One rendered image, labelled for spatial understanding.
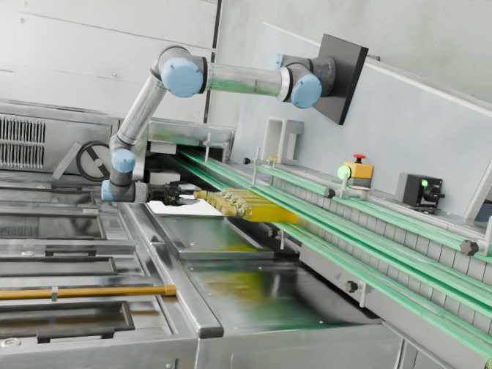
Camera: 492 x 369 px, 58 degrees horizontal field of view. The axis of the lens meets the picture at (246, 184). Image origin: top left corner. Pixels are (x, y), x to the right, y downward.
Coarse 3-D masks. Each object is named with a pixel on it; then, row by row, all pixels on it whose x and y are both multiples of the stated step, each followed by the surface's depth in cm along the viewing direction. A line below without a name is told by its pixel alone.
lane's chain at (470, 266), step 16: (288, 192) 167; (304, 192) 157; (336, 208) 138; (352, 208) 131; (384, 208) 118; (368, 224) 124; (384, 224) 118; (400, 240) 112; (416, 240) 107; (432, 240) 103; (432, 256) 103; (448, 256) 98; (464, 256) 95; (464, 272) 94; (480, 272) 91
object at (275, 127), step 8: (272, 120) 196; (280, 120) 185; (272, 128) 198; (280, 128) 199; (264, 136) 198; (272, 136) 199; (280, 136) 199; (264, 144) 198; (272, 144) 200; (280, 144) 184; (264, 152) 199; (272, 152) 200; (280, 152) 184; (264, 160) 200; (280, 160) 186
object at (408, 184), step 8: (400, 176) 120; (408, 176) 117; (416, 176) 115; (424, 176) 116; (432, 176) 119; (400, 184) 120; (408, 184) 117; (416, 184) 115; (432, 184) 115; (440, 184) 116; (400, 192) 119; (408, 192) 117; (416, 192) 114; (400, 200) 119; (408, 200) 117; (416, 200) 114; (424, 200) 115
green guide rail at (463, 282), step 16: (272, 192) 163; (304, 208) 141; (320, 208) 145; (336, 224) 124; (352, 224) 127; (368, 240) 111; (384, 240) 113; (400, 256) 100; (416, 256) 103; (432, 272) 92; (448, 272) 94; (464, 288) 84; (480, 288) 86
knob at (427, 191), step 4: (428, 188) 114; (432, 188) 113; (436, 188) 113; (424, 192) 114; (428, 192) 113; (432, 192) 113; (436, 192) 113; (440, 192) 114; (424, 196) 114; (428, 196) 113; (432, 196) 112; (436, 196) 112; (440, 196) 113; (444, 196) 113; (428, 200) 114; (432, 200) 113; (436, 200) 114
